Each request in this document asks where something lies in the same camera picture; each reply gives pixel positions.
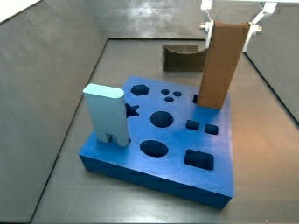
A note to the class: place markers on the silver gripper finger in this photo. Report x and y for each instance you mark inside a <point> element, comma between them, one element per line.
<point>253,24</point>
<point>207,25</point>

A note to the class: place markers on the brown arch object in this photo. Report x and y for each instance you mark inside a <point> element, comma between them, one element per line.
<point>225,46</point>

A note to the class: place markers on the dark grey curved fixture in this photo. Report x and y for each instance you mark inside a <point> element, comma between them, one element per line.
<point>183,58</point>

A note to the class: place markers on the blue foam shape board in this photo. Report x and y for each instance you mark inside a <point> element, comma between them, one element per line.
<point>179,153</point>

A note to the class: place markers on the light blue oval peg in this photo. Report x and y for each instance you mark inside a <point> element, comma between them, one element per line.
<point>108,112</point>

